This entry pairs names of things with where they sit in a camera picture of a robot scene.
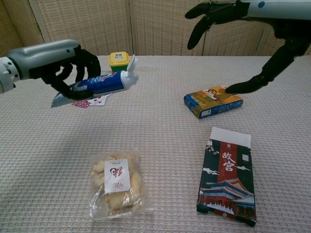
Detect black and silver left hand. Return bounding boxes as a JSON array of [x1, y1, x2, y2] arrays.
[[7, 39, 102, 100]]

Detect red patterned back playing card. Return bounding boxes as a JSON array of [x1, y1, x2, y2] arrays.
[[72, 99, 92, 109]]

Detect dark palace print box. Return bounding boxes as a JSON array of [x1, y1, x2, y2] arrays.
[[196, 126, 257, 228]]

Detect white waffle tablecloth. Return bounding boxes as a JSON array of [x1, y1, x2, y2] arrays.
[[0, 55, 311, 233]]

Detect blue and yellow carton box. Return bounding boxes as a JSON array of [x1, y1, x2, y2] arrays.
[[183, 84, 244, 119]]

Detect green yellow-lidded small container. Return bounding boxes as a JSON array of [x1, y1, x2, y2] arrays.
[[108, 51, 131, 73]]

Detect blue and white toothpaste tube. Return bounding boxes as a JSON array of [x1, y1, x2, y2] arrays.
[[51, 54, 139, 109]]

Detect black and silver right hand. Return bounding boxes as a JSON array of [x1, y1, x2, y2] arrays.
[[184, 0, 311, 95]]

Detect clear bag of cookies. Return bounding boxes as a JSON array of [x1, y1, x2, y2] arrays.
[[87, 148, 149, 221]]

